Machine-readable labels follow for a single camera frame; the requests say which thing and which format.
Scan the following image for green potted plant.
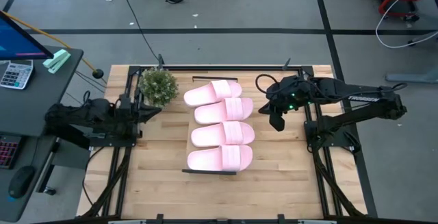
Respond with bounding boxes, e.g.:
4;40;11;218
138;67;180;108

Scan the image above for thin black floor cable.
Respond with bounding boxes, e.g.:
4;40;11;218
116;0;162;64

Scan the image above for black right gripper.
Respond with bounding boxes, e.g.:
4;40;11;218
258;75;311;133

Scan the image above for black computer monitor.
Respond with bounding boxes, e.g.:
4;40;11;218
0;10;55;62

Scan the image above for black computer mouse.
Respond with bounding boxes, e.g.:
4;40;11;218
8;164;36;199

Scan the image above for white floor cable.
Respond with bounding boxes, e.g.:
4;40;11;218
375;0;438;49

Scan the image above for backlit black keyboard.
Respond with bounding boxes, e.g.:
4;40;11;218
0;134;22;169

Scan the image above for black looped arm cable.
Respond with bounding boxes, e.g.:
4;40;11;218
255;73;276;95

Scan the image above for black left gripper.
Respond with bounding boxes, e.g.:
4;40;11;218
118;93;163;132

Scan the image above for black desk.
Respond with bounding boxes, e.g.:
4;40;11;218
0;45;85;223

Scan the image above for yellow cable with black end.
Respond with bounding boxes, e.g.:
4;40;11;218
0;10;105;80

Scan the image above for wooden shelf with black frame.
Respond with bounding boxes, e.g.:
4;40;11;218
181;75;256;176

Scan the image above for pink slide sandal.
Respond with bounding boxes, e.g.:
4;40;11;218
186;145;254;173
190;121;256;149
183;79;243;109
194;97;255;126

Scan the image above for grey desk calculator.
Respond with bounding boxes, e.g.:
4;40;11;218
0;59;34;90

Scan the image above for mint green stapler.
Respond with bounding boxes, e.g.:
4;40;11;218
42;49;72;75

